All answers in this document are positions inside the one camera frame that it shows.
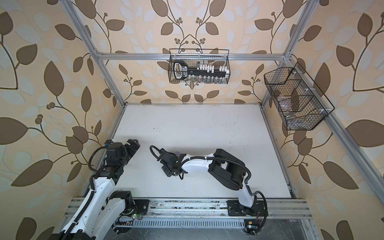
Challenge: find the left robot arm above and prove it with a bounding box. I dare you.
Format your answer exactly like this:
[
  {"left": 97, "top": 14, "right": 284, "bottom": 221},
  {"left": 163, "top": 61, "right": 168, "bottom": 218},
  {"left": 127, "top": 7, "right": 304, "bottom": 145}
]
[{"left": 49, "top": 139, "right": 149, "bottom": 240}]

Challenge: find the wire basket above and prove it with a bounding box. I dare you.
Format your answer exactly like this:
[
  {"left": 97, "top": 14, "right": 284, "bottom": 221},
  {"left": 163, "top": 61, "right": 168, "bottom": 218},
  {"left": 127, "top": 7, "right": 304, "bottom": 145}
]
[
  {"left": 264, "top": 63, "right": 335, "bottom": 131},
  {"left": 168, "top": 48, "right": 231, "bottom": 85}
]

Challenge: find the black tool in basket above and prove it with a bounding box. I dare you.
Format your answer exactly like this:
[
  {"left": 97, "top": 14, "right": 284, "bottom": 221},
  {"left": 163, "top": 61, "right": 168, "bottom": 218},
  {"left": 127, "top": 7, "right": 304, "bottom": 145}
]
[{"left": 170, "top": 60, "right": 231, "bottom": 82}]

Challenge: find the back wire basket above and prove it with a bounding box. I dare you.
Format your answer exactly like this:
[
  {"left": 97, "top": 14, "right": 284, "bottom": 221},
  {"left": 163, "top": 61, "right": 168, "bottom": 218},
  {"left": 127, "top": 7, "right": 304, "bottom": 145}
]
[{"left": 168, "top": 48, "right": 231, "bottom": 85}]

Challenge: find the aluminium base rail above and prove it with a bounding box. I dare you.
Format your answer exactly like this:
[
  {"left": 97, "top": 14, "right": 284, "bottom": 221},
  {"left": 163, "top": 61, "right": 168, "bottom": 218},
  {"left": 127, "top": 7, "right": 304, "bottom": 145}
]
[{"left": 74, "top": 198, "right": 313, "bottom": 234}]

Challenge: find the right wire basket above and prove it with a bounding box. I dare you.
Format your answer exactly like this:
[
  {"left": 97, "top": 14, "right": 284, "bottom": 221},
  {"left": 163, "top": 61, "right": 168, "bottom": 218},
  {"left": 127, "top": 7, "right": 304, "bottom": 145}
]
[{"left": 264, "top": 63, "right": 335, "bottom": 131}]

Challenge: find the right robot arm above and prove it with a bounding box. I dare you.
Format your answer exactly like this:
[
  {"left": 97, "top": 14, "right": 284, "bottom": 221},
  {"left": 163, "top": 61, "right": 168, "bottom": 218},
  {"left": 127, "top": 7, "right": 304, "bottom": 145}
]
[{"left": 149, "top": 145, "right": 268, "bottom": 236}]

